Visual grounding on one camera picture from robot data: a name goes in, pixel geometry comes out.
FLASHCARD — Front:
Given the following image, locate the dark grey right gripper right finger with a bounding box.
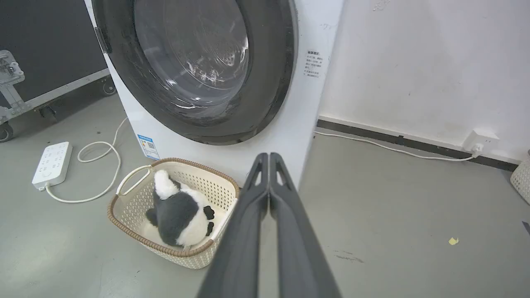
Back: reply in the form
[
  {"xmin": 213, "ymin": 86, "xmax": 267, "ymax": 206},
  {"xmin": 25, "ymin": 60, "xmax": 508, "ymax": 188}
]
[{"xmin": 269, "ymin": 153, "xmax": 342, "ymax": 298}]

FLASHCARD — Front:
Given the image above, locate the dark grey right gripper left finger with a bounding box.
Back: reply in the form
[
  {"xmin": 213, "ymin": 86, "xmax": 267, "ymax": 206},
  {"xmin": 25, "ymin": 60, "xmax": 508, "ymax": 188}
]
[{"xmin": 197, "ymin": 153, "xmax": 270, "ymax": 298}]

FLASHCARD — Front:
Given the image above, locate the white washing machine body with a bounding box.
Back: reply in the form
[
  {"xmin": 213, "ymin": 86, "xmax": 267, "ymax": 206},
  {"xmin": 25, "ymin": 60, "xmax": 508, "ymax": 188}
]
[{"xmin": 84, "ymin": 0, "xmax": 345, "ymax": 189}]

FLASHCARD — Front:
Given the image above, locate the dark round washing machine door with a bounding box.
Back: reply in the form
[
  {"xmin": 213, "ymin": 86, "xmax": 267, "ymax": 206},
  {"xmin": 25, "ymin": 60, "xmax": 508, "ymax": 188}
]
[{"xmin": 92, "ymin": 0, "xmax": 299, "ymax": 146}]

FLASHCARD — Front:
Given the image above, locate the grey and white plush toy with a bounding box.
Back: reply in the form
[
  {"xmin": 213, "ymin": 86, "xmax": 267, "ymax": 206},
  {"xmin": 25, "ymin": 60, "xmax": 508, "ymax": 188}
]
[{"xmin": 145, "ymin": 169, "xmax": 215, "ymax": 248}]

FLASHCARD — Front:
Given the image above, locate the cream plastic laundry basket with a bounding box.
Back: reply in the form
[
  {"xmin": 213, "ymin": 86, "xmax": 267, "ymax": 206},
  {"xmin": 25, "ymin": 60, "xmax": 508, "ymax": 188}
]
[{"xmin": 107, "ymin": 158, "xmax": 241, "ymax": 270}]

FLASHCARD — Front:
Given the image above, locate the blue energy label sticker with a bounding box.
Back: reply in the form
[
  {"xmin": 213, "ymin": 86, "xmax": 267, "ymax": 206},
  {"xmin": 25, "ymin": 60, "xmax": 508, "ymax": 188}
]
[{"xmin": 137, "ymin": 134, "xmax": 161, "ymax": 161}]

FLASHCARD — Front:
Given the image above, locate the white power strip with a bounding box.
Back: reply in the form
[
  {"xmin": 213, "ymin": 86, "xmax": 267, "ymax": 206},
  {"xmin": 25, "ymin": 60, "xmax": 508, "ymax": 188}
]
[
  {"xmin": 32, "ymin": 142, "xmax": 73, "ymax": 191},
  {"xmin": 45, "ymin": 117, "xmax": 129, "ymax": 204}
]

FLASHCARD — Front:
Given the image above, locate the white perforated basket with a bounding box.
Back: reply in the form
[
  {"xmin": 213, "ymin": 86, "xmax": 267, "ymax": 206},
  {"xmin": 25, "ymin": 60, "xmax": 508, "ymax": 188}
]
[{"xmin": 510, "ymin": 156, "xmax": 530, "ymax": 205}]

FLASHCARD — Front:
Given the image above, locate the black wheeled flight case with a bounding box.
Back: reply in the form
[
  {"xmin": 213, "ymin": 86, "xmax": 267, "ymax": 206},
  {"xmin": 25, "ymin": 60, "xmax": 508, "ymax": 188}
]
[{"xmin": 0, "ymin": 0, "xmax": 117, "ymax": 143}]

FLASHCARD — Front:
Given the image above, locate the white power cable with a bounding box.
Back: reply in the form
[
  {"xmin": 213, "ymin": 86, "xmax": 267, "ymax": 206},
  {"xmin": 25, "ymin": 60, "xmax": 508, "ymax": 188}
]
[{"xmin": 314, "ymin": 131, "xmax": 477, "ymax": 161}]

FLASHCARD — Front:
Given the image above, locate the white wall socket with plug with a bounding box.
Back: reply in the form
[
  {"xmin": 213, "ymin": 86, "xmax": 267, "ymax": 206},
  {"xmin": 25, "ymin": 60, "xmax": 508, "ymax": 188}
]
[{"xmin": 463, "ymin": 129, "xmax": 500, "ymax": 157}]

